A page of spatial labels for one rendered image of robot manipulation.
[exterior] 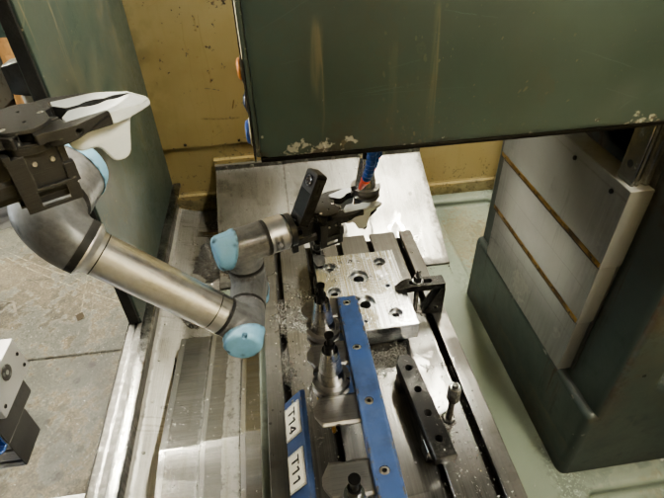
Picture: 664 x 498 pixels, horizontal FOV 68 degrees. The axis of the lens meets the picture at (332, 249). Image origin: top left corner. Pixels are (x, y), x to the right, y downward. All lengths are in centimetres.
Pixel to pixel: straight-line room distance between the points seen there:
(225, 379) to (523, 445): 84
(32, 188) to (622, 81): 69
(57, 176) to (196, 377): 105
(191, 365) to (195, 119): 99
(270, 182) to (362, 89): 152
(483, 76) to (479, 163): 175
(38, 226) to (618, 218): 98
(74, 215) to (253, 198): 127
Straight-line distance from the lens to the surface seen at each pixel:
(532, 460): 151
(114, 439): 138
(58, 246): 86
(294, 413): 112
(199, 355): 159
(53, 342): 290
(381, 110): 62
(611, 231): 105
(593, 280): 113
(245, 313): 94
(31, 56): 121
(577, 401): 133
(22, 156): 54
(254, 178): 212
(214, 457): 132
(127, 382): 147
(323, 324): 86
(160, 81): 204
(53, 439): 251
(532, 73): 68
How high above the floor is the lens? 189
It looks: 39 degrees down
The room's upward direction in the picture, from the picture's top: 2 degrees counter-clockwise
